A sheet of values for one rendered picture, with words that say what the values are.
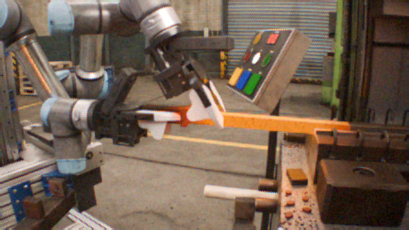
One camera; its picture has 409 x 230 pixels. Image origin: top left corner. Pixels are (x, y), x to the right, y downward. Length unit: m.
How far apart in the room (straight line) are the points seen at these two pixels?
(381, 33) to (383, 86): 0.13
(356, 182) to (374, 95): 0.41
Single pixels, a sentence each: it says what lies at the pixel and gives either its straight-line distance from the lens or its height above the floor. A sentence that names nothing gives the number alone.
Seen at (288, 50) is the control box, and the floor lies 1.13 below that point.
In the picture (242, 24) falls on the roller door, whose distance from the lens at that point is 8.64.
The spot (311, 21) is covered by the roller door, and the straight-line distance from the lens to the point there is 8.48.
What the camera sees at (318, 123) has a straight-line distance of 0.56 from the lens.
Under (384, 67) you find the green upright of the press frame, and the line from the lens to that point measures 0.78.
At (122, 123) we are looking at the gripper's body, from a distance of 0.63.
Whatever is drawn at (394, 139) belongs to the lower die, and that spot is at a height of 0.99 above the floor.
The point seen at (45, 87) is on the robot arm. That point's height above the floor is 1.04.
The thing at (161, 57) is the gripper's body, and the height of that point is 1.12.
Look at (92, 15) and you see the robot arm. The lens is 0.64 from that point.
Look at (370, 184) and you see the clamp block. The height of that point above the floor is 0.98.
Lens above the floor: 1.15
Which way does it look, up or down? 15 degrees down
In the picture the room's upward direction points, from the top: straight up
